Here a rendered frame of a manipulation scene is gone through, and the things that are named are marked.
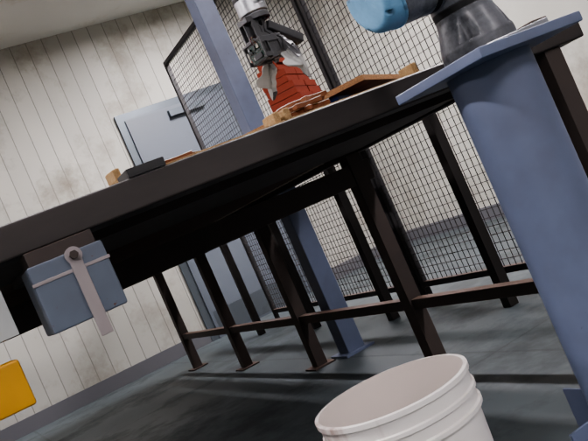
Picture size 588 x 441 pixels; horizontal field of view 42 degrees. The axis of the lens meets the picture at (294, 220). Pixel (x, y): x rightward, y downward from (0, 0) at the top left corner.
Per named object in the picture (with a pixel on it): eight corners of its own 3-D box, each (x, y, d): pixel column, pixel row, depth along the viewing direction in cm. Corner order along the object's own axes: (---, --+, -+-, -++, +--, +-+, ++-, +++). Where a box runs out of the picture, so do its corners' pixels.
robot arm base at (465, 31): (533, 23, 145) (510, -25, 145) (472, 52, 140) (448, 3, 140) (489, 48, 159) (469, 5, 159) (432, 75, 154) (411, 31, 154)
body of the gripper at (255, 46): (251, 71, 188) (231, 26, 188) (276, 65, 193) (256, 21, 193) (269, 58, 182) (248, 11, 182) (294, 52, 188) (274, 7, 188)
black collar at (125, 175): (166, 164, 142) (163, 156, 142) (129, 178, 139) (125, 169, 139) (156, 173, 149) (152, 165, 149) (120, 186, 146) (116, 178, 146)
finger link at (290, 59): (296, 80, 180) (269, 61, 185) (312, 76, 184) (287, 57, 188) (299, 69, 179) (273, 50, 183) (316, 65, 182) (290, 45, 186)
